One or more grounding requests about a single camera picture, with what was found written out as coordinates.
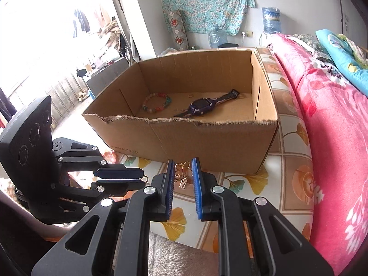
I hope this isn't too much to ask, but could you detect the white fluffy towel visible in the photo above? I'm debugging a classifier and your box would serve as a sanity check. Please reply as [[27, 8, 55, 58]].
[[148, 232, 219, 276]]

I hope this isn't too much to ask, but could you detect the multicolour bead bracelet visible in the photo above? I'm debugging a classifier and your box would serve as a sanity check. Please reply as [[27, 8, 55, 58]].
[[141, 92, 172, 115]]

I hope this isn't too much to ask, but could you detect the gold dangling earring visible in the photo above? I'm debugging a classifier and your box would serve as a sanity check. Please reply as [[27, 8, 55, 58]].
[[174, 161, 193, 190]]

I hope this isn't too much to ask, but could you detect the patterned rolled cushion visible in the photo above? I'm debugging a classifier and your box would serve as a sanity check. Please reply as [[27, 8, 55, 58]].
[[167, 9, 189, 51]]

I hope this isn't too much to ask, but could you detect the dark grey cabinet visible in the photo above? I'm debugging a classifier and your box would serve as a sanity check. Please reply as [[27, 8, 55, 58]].
[[87, 57, 129, 99]]

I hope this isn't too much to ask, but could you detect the blue water bottle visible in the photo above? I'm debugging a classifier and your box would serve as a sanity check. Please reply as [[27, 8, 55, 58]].
[[262, 7, 281, 34]]

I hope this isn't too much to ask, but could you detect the ginkgo patterned table cover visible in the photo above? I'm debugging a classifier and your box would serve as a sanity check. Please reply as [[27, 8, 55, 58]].
[[119, 49, 314, 231]]

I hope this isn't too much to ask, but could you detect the pink floral blanket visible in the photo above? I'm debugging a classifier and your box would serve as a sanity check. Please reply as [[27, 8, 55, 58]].
[[267, 33, 367, 275]]

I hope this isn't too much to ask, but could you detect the brown cardboard box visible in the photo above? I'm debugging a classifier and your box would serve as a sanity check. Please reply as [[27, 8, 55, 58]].
[[83, 48, 279, 175]]

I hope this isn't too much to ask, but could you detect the blue patterned quilt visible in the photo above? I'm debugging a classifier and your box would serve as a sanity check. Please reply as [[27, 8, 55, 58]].
[[316, 29, 367, 96]]

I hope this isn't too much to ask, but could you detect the white water dispenser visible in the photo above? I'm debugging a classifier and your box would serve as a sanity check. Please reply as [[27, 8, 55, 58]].
[[258, 32, 278, 49]]

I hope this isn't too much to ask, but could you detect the black smart watch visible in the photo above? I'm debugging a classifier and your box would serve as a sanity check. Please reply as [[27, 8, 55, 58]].
[[175, 89, 239, 118]]

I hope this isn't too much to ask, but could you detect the empty clear water jug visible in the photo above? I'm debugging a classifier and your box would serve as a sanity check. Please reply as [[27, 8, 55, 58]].
[[208, 29, 228, 49]]

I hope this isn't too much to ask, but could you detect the teal floral hanging cloth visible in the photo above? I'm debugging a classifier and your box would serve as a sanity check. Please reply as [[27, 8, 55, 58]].
[[162, 0, 256, 36]]

